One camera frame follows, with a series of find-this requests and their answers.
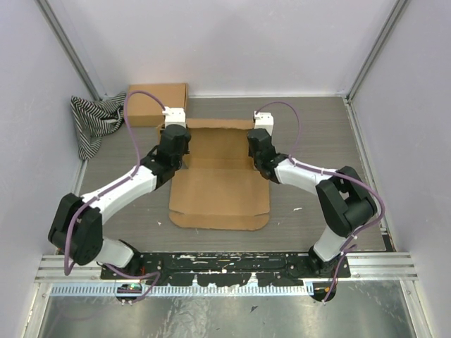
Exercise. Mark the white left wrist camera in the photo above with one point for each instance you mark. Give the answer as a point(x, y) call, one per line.
point(174, 116)

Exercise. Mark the left aluminium corner post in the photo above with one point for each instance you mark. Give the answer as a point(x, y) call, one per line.
point(62, 36)

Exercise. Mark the right aluminium corner post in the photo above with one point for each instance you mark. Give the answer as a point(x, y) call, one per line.
point(382, 38)

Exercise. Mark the aluminium front frame rail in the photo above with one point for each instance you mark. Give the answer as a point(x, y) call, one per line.
point(372, 265)

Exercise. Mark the striped black white cloth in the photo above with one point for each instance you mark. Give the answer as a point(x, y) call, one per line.
point(95, 120)

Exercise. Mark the folded brown cardboard box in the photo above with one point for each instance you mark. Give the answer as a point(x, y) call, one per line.
point(143, 111)

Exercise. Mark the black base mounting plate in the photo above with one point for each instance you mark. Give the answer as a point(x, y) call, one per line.
point(227, 269)

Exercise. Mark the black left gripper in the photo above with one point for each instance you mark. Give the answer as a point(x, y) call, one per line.
point(187, 148)

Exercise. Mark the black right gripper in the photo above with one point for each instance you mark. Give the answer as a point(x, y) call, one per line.
point(251, 153)

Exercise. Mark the white slotted cable duct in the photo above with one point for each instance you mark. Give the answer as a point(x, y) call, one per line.
point(114, 289)

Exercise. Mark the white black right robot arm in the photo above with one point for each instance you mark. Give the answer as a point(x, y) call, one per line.
point(345, 201)

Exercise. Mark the brown cardboard box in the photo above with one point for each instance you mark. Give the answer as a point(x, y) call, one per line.
point(143, 111)
point(219, 188)

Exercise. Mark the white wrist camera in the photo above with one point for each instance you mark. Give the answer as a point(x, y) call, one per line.
point(263, 120)
point(174, 116)

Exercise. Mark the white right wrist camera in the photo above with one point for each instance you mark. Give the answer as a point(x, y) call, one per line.
point(263, 120)

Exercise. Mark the aluminium corner post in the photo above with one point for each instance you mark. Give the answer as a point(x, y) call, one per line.
point(62, 36)
point(382, 38)

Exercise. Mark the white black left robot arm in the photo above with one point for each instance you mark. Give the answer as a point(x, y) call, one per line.
point(77, 228)

